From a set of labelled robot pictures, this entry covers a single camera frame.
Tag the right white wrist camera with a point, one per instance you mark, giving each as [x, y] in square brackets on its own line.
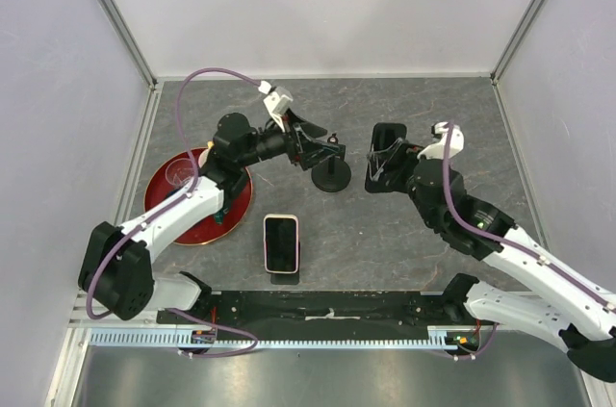
[447, 140]

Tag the right aluminium frame post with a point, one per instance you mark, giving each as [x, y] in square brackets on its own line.
[517, 38]

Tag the green mug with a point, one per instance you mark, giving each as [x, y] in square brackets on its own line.
[220, 215]

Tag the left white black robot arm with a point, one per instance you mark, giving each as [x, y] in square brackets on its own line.
[117, 271]

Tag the yellow cup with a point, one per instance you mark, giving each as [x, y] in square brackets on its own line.
[203, 157]

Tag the black smartphone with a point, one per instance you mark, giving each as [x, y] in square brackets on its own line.
[390, 131]

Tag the aluminium frame post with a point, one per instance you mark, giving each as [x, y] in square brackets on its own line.
[127, 39]
[517, 38]

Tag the left aluminium frame post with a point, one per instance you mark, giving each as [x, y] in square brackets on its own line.
[127, 39]

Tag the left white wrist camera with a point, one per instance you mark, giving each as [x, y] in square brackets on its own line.
[277, 102]

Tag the clear plastic cup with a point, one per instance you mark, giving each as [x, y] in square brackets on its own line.
[179, 172]

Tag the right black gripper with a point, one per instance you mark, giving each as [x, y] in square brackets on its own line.
[406, 158]

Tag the black round-base phone holder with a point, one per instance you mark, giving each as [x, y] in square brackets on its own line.
[333, 174]

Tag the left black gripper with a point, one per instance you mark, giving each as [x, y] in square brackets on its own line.
[295, 152]

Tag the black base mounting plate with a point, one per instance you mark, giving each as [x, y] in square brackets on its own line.
[241, 308]

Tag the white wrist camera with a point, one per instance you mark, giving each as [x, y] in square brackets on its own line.
[447, 140]
[277, 102]

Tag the pink-case smartphone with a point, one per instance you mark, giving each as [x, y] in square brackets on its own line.
[281, 244]

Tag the slotted cable duct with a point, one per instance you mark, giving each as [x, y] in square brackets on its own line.
[188, 339]

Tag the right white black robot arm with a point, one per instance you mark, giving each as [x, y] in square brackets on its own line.
[575, 315]

